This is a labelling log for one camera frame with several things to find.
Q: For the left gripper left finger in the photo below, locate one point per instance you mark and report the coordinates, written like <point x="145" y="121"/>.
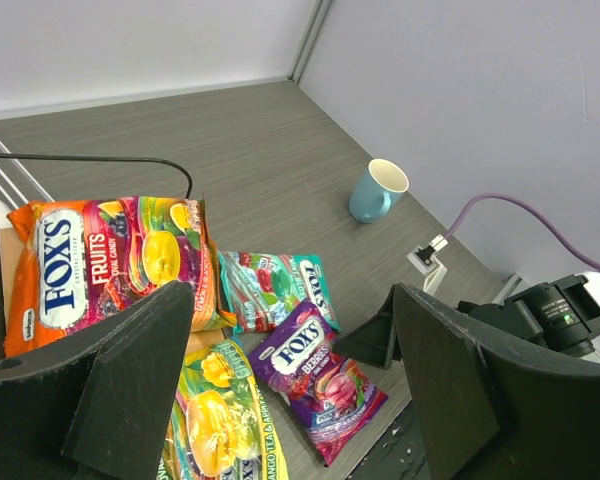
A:
<point x="96" y="404"/>

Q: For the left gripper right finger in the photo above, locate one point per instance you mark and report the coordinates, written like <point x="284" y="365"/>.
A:
<point x="490" y="405"/>

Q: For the green Fox's candy bag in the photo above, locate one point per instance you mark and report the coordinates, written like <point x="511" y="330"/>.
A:
<point x="220" y="426"/>

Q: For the orange Fox's fruits candy bag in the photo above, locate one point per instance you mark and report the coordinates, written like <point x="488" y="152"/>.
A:
<point x="84" y="261"/>

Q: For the purple Fox's berries candy bag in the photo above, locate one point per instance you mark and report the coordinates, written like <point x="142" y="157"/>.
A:
<point x="329" y="394"/>

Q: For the teal Fox's candy bag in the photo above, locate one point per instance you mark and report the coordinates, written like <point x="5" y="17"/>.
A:
<point x="263" y="289"/>

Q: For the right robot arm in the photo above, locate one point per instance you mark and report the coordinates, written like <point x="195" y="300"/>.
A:
<point x="561" y="315"/>

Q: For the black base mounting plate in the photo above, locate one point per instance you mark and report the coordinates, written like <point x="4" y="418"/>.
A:
<point x="398" y="454"/>

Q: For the light blue mug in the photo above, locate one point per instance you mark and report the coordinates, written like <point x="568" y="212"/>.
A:
<point x="379" y="188"/>

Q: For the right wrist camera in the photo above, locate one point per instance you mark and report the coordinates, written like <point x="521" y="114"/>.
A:
<point x="425" y="260"/>

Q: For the white wire dish rack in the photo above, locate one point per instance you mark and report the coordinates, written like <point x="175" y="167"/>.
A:
<point x="18" y="185"/>

